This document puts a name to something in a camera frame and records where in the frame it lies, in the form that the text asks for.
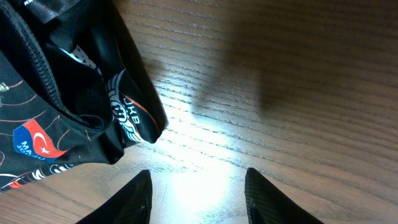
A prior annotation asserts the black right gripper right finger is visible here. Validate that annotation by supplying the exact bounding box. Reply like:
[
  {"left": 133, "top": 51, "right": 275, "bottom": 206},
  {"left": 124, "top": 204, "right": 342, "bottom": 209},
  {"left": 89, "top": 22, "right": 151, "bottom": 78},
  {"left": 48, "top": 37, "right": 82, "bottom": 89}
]
[{"left": 244, "top": 167, "right": 322, "bottom": 224}]

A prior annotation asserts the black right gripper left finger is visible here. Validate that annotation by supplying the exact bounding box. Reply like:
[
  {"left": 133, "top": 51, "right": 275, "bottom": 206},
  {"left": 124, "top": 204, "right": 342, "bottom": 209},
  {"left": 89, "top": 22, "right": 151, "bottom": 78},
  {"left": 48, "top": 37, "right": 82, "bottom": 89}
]
[{"left": 76, "top": 170, "right": 152, "bottom": 224}]

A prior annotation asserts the black jersey with orange lines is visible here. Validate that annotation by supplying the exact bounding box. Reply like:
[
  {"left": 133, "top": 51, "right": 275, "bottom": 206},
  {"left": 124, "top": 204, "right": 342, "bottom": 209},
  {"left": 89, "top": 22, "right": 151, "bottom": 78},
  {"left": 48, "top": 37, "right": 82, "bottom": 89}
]
[{"left": 1, "top": 0, "right": 166, "bottom": 192}]

